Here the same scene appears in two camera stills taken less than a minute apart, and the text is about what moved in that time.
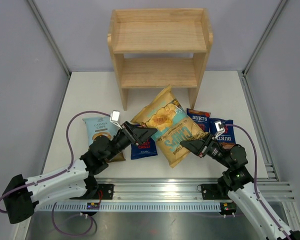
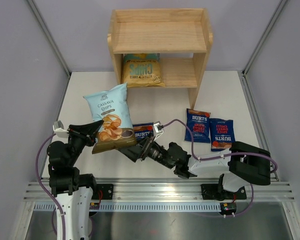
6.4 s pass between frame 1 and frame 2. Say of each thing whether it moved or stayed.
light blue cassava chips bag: moved
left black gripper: moved
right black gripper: moved
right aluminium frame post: stayed
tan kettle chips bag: moved
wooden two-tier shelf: stayed
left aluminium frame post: stayed
